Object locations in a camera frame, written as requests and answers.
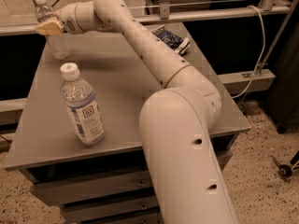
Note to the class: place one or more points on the bottom grey drawer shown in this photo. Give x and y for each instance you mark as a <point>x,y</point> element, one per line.
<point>150,216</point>

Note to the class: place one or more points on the top grey drawer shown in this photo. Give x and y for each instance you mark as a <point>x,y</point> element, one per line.
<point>138,180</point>

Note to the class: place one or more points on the grey drawer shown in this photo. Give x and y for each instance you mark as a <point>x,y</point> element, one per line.
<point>150,216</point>
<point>94,211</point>
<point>138,180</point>

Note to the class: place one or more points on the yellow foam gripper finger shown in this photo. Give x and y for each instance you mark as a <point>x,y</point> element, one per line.
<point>50,27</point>

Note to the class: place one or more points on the water bottle blue white label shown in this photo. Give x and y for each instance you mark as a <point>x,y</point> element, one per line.
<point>81,105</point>

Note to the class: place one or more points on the clear water bottle red label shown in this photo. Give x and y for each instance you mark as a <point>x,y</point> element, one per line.
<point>56,43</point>

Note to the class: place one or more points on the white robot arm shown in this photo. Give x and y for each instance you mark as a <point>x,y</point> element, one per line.
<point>174,122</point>

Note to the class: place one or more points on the dark cabinet at right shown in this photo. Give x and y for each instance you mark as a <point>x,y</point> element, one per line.
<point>282,98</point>

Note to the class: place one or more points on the grey drawer cabinet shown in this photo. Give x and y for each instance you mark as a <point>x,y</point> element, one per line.
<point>124,150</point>

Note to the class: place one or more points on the blue chip bag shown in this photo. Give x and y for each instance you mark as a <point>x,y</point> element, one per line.
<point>175,42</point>

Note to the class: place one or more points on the black caster wheel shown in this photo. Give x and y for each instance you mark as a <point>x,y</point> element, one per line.
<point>283,169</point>

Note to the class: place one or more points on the middle grey drawer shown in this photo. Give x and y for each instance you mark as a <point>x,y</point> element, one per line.
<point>94,211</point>

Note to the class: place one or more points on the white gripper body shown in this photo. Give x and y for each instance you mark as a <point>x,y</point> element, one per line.
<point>66,18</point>

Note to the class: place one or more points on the metal railing frame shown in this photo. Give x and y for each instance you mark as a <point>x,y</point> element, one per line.
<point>18,17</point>

